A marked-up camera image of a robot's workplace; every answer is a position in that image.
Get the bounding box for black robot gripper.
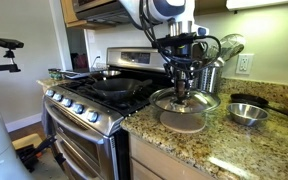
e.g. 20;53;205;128
157;33;197;96

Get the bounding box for glass lid with steel rim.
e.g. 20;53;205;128
149;88;221;114

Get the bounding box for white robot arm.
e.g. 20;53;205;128
119;0;209;98

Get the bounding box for black frying pan on counter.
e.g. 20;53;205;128
230;93;288;116

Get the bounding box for black wok pan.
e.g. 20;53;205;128
91;78;152;100

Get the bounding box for wooden counter drawer cabinet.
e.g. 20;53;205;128
129;135;215;180

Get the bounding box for small jar on left counter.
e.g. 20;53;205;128
48;68;62;80

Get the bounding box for right perforated steel utensil holder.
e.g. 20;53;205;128
197;62;222;93

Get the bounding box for round beige trivet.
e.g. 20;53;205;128
160;112;206;133

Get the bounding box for clear plastic utensil in holder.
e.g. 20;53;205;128
220;33;246;61

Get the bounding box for small stainless steel bowl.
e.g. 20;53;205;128
226;103;269;126

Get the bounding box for under-cabinet light fixture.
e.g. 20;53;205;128
226;0;288;11

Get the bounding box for stainless steel gas stove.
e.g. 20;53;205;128
44;47;172;180

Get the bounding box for wooden upper cabinet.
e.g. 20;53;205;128
60;0;227;30

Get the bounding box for black tripod on floor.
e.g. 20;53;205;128
13;133;63;178

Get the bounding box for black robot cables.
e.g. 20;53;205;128
138;0;222;73

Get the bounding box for white wall power outlet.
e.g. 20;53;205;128
236;54;254;75

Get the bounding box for black camera on mount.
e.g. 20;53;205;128
0;38;24;73

